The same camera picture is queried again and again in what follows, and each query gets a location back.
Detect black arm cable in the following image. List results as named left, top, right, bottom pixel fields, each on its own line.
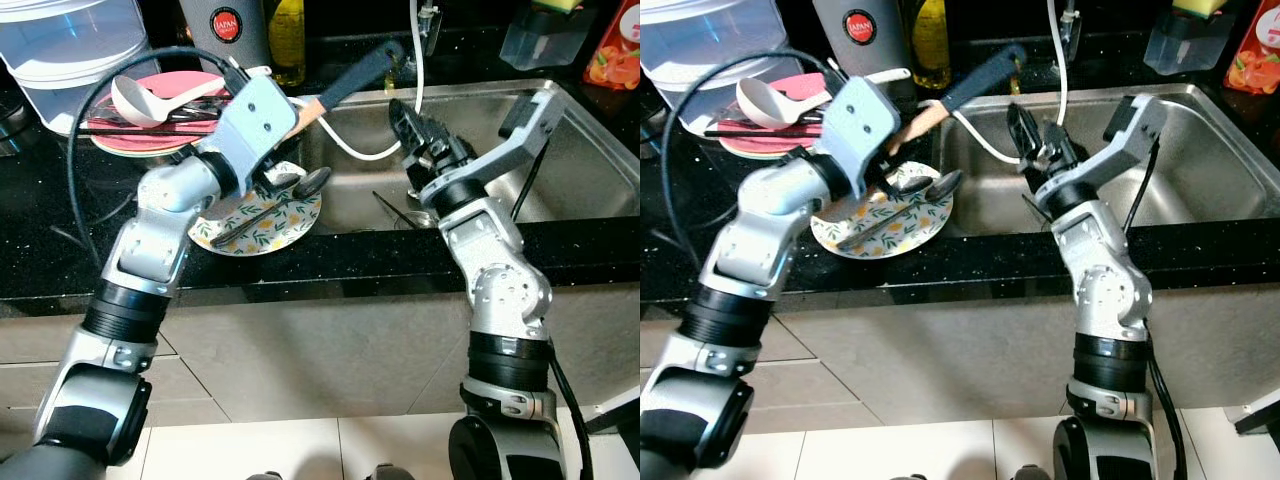
left=661, top=49, right=853, bottom=272
left=64, top=46, right=252, bottom=267
left=508, top=138, right=593, bottom=480
left=1120, top=138, right=1193, bottom=480

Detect white soup ladle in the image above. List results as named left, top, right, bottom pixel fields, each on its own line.
left=736, top=67, right=912, bottom=130
left=109, top=67, right=272, bottom=130

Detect stainless steel sink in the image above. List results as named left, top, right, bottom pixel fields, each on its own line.
left=933, top=84, right=1280, bottom=238
left=293, top=79, right=641, bottom=237

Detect translucent white lidded container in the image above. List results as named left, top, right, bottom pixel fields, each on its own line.
left=640, top=0, right=772, bottom=138
left=0, top=0, right=152, bottom=137

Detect pale grey right wrist camera mount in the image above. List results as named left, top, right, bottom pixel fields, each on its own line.
left=440, top=88, right=568, bottom=207
left=1058, top=93, right=1170, bottom=208

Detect grey flask with red logo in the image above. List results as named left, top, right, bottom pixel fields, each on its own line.
left=179, top=0, right=274, bottom=77
left=811, top=0, right=910, bottom=82

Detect pink plate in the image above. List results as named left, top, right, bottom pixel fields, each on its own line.
left=714, top=72, right=852, bottom=162
left=87, top=70, right=237, bottom=159

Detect floral print plate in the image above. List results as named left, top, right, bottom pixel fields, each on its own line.
left=188, top=160, right=324, bottom=258
left=810, top=165, right=954, bottom=262

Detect pale grey wrist camera mount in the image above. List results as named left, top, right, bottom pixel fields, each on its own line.
left=824, top=77, right=902, bottom=202
left=213, top=75, right=300, bottom=188
left=1058, top=93, right=1170, bottom=208
left=440, top=88, right=568, bottom=207

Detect red orange-print carton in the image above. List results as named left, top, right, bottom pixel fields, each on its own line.
left=584, top=0, right=641, bottom=92
left=1224, top=0, right=1280, bottom=97

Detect pale grey left wrist camera mount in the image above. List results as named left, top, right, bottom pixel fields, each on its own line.
left=824, top=77, right=902, bottom=202
left=213, top=75, right=300, bottom=188

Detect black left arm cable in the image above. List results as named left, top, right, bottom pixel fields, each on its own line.
left=661, top=49, right=853, bottom=272
left=64, top=46, right=252, bottom=267

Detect clear plastic container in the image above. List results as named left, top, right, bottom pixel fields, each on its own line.
left=1142, top=0, right=1247, bottom=77
left=497, top=0, right=602, bottom=72

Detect white hose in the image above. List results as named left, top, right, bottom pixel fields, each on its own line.
left=270, top=0, right=429, bottom=162
left=915, top=0, right=1067, bottom=167

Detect metal faucet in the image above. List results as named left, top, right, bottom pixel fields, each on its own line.
left=1057, top=0, right=1084, bottom=58
left=419, top=0, right=447, bottom=57

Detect yellow oil bottle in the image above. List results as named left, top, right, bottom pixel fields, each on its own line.
left=264, top=0, right=308, bottom=89
left=904, top=0, right=952, bottom=92

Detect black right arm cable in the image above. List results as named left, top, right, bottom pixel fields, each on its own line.
left=508, top=138, right=593, bottom=480
left=1120, top=138, right=1193, bottom=480

